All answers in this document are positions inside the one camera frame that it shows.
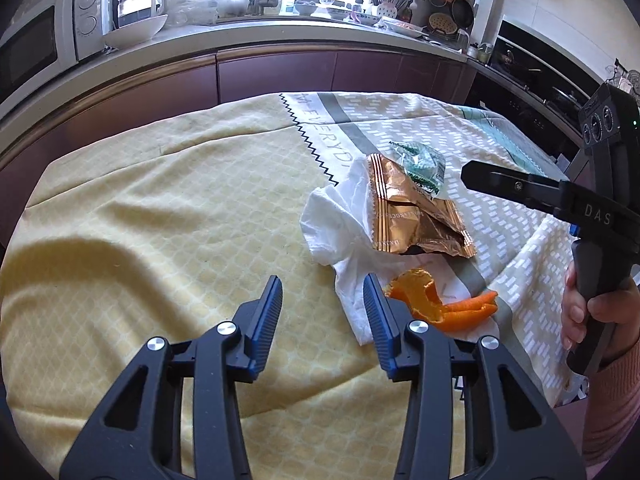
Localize black built-in oven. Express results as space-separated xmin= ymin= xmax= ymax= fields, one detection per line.
xmin=487 ymin=20 xmax=609 ymax=161

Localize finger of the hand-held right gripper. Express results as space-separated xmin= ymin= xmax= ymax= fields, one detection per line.
xmin=460 ymin=160 xmax=565 ymax=214

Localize wide white bowl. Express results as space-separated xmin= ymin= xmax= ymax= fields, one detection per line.
xmin=102 ymin=14 xmax=169 ymax=51

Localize person's right forearm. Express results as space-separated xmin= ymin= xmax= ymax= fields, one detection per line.
xmin=580 ymin=320 xmax=640 ymax=468

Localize small bronze foil wrapper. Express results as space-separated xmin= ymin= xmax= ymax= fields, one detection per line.
xmin=366 ymin=152 xmax=476 ymax=260

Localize clear plastic bags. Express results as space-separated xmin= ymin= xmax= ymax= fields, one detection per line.
xmin=162 ymin=0 xmax=256 ymax=25

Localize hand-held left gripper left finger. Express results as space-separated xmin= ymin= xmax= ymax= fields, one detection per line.
xmin=59 ymin=275 xmax=285 ymax=480

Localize green snack wrapper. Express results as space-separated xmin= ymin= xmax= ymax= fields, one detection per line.
xmin=390 ymin=140 xmax=447 ymax=196

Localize yellow patterned tablecloth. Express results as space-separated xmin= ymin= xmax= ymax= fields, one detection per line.
xmin=0 ymin=91 xmax=589 ymax=480

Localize white plate with food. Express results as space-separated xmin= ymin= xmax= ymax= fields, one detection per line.
xmin=380 ymin=16 xmax=426 ymax=39

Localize black frying pan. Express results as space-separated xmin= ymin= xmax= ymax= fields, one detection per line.
xmin=450 ymin=0 xmax=475 ymax=31

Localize person's right hand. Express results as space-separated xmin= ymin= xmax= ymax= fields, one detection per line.
xmin=560 ymin=262 xmax=640 ymax=356

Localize white microwave oven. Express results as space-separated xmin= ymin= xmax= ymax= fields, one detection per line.
xmin=0 ymin=0 xmax=113 ymax=107

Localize orange peel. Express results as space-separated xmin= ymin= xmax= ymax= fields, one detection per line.
xmin=384 ymin=268 xmax=500 ymax=334

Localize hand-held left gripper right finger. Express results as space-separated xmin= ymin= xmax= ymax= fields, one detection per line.
xmin=362 ymin=273 xmax=587 ymax=480

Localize round perforated trivet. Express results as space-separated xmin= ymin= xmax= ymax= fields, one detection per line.
xmin=429 ymin=12 xmax=458 ymax=36

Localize white tissue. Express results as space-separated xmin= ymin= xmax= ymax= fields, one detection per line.
xmin=300 ymin=157 xmax=397 ymax=346

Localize kitchen counter with cabinets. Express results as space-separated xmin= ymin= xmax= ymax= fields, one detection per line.
xmin=0 ymin=12 xmax=501 ymax=196

